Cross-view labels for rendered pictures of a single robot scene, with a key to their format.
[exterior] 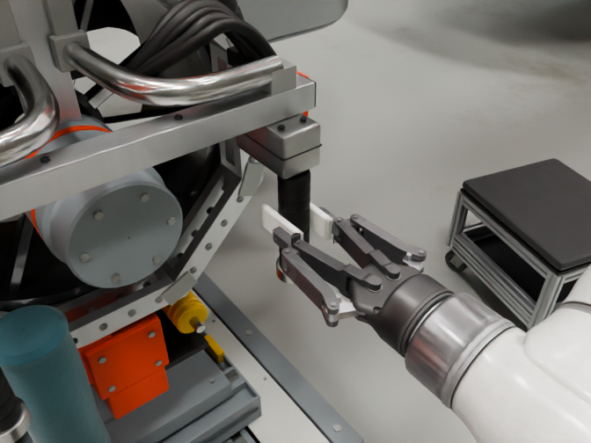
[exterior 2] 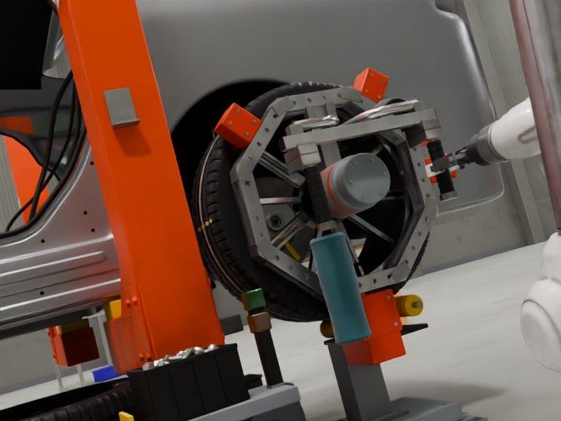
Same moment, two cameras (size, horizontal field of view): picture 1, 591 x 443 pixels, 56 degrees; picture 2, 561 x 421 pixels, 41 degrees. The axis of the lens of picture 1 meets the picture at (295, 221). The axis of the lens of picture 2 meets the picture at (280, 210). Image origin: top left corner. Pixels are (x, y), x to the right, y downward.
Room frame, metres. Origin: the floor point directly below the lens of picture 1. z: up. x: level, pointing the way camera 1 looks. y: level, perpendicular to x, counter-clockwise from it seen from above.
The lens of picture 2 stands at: (-1.39, -0.10, 0.67)
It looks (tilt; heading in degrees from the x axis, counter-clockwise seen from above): 5 degrees up; 15
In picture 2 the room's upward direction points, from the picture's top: 15 degrees counter-clockwise
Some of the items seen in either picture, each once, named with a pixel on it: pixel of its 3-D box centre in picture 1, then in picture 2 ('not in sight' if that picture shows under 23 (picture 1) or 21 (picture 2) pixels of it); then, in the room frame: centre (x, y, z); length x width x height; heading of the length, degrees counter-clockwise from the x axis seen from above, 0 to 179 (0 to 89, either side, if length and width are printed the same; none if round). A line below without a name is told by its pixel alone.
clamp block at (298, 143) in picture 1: (276, 134); (423, 133); (0.52, 0.02, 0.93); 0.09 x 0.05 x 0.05; 38
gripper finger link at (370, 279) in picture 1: (333, 272); (454, 159); (0.41, -0.04, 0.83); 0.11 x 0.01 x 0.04; 49
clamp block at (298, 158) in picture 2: not in sight; (301, 157); (0.31, 0.29, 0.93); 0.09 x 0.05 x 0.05; 38
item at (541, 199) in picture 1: (543, 250); not in sight; (1.22, -0.72, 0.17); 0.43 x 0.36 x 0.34; 22
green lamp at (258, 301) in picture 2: not in sight; (253, 299); (0.17, 0.44, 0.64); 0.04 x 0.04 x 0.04; 38
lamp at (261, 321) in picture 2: not in sight; (259, 322); (0.17, 0.44, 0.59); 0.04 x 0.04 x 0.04; 38
